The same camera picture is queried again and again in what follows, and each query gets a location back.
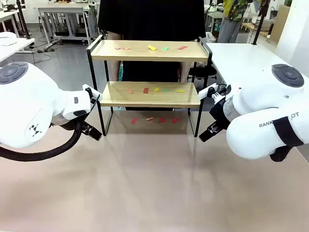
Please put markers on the white partition panel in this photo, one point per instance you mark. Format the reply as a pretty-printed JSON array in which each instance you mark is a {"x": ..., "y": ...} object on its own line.
[{"x": 297, "y": 36}]

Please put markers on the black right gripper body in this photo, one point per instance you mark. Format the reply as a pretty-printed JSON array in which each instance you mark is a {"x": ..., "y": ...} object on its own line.
[{"x": 219, "y": 111}]

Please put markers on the brown cardboard panel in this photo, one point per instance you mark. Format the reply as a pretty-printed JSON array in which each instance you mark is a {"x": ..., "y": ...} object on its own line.
[{"x": 280, "y": 24}]

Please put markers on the white plastic bag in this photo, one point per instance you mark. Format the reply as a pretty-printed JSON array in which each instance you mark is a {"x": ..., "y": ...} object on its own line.
[{"x": 209, "y": 37}]

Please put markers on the person in floral shirt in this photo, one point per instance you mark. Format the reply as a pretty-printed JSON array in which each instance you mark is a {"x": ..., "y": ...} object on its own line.
[{"x": 231, "y": 26}]

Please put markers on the wooden background table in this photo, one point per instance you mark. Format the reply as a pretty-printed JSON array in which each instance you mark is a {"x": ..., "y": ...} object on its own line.
[{"x": 251, "y": 26}]

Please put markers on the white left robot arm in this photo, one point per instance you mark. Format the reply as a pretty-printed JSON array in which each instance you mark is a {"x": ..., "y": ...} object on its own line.
[{"x": 24, "y": 108}]

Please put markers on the small white side table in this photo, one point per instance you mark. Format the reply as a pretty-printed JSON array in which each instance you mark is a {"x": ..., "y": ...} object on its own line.
[{"x": 14, "y": 47}]

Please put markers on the yellow paper scrap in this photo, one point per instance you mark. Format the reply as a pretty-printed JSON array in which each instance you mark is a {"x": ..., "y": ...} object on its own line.
[
  {"x": 180, "y": 91},
  {"x": 156, "y": 89},
  {"x": 152, "y": 47}
]

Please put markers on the large white side table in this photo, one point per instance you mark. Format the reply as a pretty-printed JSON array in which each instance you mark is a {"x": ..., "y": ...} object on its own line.
[{"x": 241, "y": 60}]

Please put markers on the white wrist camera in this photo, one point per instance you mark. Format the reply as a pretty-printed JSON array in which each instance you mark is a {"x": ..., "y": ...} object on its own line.
[
  {"x": 205, "y": 93},
  {"x": 77, "y": 104}
]

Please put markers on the red paper scrap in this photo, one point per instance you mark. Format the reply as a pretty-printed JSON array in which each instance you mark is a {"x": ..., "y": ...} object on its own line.
[
  {"x": 145, "y": 90},
  {"x": 134, "y": 120},
  {"x": 174, "y": 120},
  {"x": 182, "y": 47},
  {"x": 162, "y": 120}
]

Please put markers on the two-tier wooden metal shelf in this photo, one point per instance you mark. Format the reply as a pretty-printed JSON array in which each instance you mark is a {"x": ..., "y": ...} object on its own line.
[{"x": 149, "y": 54}]

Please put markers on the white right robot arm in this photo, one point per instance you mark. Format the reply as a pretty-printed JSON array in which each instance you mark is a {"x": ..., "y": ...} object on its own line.
[{"x": 260, "y": 101}]

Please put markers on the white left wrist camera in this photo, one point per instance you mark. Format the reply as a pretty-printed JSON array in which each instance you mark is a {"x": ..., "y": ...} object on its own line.
[{"x": 77, "y": 104}]

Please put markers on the floor power strip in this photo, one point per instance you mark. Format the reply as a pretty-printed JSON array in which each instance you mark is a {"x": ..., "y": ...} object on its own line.
[{"x": 44, "y": 50}]

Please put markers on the white frame background desk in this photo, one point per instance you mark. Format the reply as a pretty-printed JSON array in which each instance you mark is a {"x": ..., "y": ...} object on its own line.
[{"x": 62, "y": 10}]

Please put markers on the black stand pole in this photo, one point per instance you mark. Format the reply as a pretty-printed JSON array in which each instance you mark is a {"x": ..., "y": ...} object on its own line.
[
  {"x": 259, "y": 24},
  {"x": 24, "y": 19}
]

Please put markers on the person right forearm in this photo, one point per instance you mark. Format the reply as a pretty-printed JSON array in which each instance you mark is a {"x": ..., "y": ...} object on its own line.
[{"x": 116, "y": 71}]

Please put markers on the person torso black shirt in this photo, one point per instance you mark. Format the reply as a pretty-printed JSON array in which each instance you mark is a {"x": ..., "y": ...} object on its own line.
[{"x": 152, "y": 19}]

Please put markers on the orange paper scrap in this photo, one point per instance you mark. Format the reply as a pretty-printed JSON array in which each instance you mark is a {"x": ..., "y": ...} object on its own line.
[
  {"x": 126, "y": 48},
  {"x": 130, "y": 91},
  {"x": 149, "y": 118}
]

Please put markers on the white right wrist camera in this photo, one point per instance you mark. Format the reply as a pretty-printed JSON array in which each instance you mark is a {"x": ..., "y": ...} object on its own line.
[{"x": 205, "y": 93}]

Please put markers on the white object on table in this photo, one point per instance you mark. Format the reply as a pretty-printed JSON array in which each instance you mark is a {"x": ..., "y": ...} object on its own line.
[{"x": 7, "y": 38}]

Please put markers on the black office chair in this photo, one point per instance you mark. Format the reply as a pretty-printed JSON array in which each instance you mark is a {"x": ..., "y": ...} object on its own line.
[{"x": 205, "y": 71}]

